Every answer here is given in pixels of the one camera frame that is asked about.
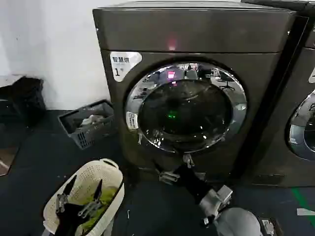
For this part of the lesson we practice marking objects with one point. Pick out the grey dryer with lit panel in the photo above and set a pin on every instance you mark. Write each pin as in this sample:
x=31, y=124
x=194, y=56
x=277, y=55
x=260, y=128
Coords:
x=197, y=34

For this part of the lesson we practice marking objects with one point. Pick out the black plastic crate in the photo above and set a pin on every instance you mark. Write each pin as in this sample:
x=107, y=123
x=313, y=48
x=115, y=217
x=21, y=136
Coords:
x=27, y=98

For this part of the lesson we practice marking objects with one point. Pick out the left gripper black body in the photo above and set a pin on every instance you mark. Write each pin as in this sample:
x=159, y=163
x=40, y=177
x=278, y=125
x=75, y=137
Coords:
x=69, y=221

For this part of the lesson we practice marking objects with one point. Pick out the pale crumpled clothes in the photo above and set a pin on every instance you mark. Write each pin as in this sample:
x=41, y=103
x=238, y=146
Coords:
x=92, y=120

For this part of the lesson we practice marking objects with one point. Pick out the round door with blue rim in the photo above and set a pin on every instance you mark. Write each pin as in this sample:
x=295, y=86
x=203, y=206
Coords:
x=299, y=132

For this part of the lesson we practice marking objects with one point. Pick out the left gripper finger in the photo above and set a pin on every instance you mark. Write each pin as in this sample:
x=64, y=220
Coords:
x=94, y=196
x=66, y=196

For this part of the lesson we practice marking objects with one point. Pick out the grey plastic slotted basket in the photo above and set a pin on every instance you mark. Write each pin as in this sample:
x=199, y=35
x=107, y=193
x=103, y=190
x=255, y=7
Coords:
x=73, y=123

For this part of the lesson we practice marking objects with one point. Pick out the white perforated laundry basket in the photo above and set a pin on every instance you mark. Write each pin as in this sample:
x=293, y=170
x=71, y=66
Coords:
x=93, y=172

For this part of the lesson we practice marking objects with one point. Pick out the small white door sticker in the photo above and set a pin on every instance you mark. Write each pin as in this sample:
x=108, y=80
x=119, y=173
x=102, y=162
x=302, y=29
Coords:
x=132, y=120

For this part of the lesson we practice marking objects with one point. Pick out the grey dryer with dark panel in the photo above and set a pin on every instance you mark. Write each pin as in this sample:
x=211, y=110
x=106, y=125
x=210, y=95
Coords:
x=292, y=61

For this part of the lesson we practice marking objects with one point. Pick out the white number label sticker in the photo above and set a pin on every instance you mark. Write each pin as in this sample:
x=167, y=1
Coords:
x=124, y=62

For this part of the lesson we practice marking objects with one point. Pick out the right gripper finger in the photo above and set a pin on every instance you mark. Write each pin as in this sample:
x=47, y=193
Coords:
x=168, y=177
x=189, y=161

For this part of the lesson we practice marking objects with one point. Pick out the green garment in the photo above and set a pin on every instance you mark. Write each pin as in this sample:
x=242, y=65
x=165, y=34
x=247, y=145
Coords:
x=108, y=196

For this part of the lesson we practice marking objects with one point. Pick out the round glass dryer door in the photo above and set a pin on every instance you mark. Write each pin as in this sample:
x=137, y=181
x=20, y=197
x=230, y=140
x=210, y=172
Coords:
x=187, y=110

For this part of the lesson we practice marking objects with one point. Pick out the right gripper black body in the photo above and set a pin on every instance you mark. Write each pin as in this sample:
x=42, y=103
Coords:
x=192, y=184

